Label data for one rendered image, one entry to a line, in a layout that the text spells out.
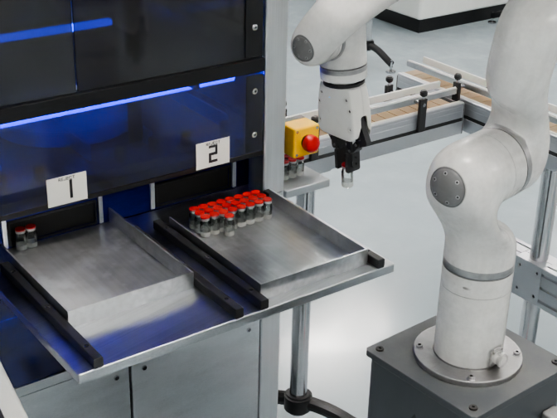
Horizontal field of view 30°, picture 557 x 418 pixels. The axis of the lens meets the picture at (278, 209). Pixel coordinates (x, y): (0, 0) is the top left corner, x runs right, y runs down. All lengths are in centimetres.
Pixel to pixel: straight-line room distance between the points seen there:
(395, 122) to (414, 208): 173
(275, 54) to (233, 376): 80
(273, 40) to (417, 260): 192
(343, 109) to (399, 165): 299
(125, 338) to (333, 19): 66
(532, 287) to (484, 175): 133
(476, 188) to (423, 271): 234
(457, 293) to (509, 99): 34
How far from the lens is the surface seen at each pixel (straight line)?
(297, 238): 218
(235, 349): 251
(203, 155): 222
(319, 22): 172
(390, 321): 360
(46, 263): 211
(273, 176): 236
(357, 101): 183
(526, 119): 168
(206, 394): 253
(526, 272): 292
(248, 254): 212
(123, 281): 203
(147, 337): 186
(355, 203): 442
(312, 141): 235
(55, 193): 208
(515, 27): 158
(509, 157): 166
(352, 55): 181
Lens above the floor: 188
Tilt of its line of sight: 26 degrees down
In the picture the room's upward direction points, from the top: 1 degrees clockwise
